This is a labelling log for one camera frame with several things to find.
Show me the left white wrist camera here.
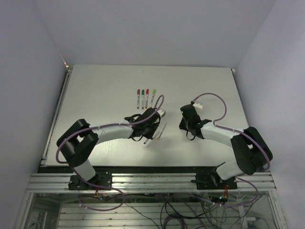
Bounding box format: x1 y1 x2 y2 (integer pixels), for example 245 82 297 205
158 109 166 118

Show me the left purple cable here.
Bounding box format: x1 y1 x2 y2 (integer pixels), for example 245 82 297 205
56 94 165 211

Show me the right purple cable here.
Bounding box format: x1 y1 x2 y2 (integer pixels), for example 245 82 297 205
190 92 271 208

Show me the orange pen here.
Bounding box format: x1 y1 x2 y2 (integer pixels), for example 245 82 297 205
157 122 167 140

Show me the purple cable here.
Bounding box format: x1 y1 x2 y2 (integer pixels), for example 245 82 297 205
56 94 165 211
190 92 271 208

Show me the green capped pen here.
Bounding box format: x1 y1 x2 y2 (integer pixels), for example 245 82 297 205
141 89 145 109

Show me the purple pen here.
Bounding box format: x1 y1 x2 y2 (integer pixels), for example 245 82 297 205
137 89 140 109

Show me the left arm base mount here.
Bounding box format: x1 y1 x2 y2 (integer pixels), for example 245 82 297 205
68 170 112 191

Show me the aluminium frame rail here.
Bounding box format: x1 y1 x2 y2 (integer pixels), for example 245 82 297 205
26 172 276 193

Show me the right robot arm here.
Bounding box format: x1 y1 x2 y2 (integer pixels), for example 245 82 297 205
179 104 273 189

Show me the red pen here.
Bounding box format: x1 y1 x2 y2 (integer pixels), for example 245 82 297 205
145 89 149 109

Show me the yellow pen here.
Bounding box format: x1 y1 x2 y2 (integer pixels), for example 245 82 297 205
150 89 156 107

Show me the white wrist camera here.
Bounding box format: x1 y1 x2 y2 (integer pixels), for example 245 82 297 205
158 109 166 118
191 101 203 110

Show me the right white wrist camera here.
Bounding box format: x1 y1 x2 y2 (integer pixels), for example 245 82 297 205
191 101 203 110

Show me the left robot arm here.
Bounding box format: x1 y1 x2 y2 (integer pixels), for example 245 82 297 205
56 108 166 189

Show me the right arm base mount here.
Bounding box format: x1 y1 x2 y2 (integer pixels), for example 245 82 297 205
191 163 238 190

